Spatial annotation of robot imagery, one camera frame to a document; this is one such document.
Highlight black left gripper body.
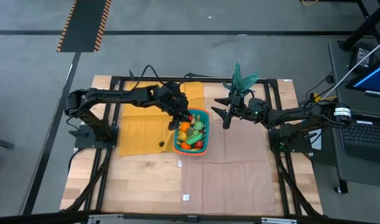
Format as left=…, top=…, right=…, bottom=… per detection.
left=158, top=82, right=191, bottom=119

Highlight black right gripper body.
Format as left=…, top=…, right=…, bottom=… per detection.
left=222, top=95, right=273, bottom=130

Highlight green leafy plant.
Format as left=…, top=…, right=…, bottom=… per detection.
left=222, top=62, right=260, bottom=96

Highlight yellow cloth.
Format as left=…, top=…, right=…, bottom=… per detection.
left=118, top=81, right=205, bottom=157

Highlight pale pink cloth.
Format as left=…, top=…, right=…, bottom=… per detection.
left=180, top=118, right=277, bottom=216

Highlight black hazard-striped floor mat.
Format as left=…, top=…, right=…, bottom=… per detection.
left=56, top=0, right=112, bottom=53

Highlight white slanted pole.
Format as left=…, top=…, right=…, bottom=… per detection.
left=320, top=36, right=380, bottom=102

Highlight black laptop keyboard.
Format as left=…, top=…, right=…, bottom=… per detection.
left=339, top=119, right=380, bottom=156

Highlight monitor with blue screen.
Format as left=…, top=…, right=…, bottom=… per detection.
left=345, top=58, right=380, bottom=99

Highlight black stand leg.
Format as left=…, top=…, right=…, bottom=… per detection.
left=338, top=0, right=380, bottom=52

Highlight teal basket with orange handles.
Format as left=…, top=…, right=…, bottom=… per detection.
left=173, top=108, right=210, bottom=156

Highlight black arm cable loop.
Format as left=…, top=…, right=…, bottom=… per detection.
left=129, top=64, right=194, bottom=93

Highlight black aluminium table frame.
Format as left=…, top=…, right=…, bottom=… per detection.
left=65, top=74, right=322, bottom=218

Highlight black power cords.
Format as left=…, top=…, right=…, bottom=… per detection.
left=298, top=71, right=338, bottom=108

